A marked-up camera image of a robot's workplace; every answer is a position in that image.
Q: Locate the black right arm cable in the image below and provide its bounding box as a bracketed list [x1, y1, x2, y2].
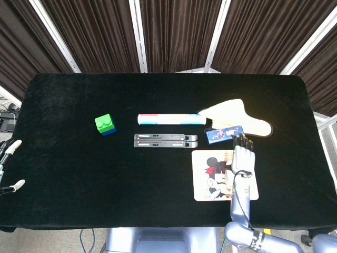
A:
[233, 170, 255, 230]

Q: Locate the white metal frame rail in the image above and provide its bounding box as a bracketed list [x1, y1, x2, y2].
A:
[313, 112, 337, 191]

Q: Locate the blue-grey robot torso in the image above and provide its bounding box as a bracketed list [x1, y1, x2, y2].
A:
[105, 227, 226, 253]

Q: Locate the black velvet tablecloth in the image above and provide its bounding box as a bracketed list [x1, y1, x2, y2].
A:
[0, 72, 337, 232]

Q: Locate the black folding laptop stand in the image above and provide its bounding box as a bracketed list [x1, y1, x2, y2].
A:
[133, 133, 199, 149]

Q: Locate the blue cardboard box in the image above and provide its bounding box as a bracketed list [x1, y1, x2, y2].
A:
[205, 125, 246, 145]

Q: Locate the black floor equipment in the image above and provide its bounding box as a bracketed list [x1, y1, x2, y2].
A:
[0, 102, 19, 133]

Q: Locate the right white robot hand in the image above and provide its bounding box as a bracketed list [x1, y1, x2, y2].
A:
[226, 132, 256, 182]

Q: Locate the white rolled tube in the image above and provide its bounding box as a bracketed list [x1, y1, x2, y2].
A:
[137, 113, 207, 126]

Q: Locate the blue floor cable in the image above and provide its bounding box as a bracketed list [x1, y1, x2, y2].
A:
[80, 228, 96, 253]

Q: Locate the green and blue toy brick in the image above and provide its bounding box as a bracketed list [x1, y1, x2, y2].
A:
[94, 113, 117, 137]

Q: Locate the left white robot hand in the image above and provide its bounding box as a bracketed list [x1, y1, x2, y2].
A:
[0, 139, 26, 196]

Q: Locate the cartoon girl mouse pad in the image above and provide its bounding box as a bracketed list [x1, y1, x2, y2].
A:
[191, 149, 260, 202]

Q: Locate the black caster wheel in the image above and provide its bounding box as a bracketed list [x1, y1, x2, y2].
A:
[300, 233, 313, 247]

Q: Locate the brown curtain panel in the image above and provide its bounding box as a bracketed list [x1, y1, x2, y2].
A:
[139, 0, 224, 73]
[210, 0, 331, 75]
[291, 25, 337, 117]
[0, 0, 74, 101]
[39, 0, 141, 73]

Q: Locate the cream yellow cloth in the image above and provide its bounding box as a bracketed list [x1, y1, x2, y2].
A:
[197, 99, 273, 138]

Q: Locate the white frame post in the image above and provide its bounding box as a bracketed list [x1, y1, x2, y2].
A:
[280, 9, 337, 76]
[128, 0, 148, 73]
[204, 0, 233, 73]
[28, 0, 81, 73]

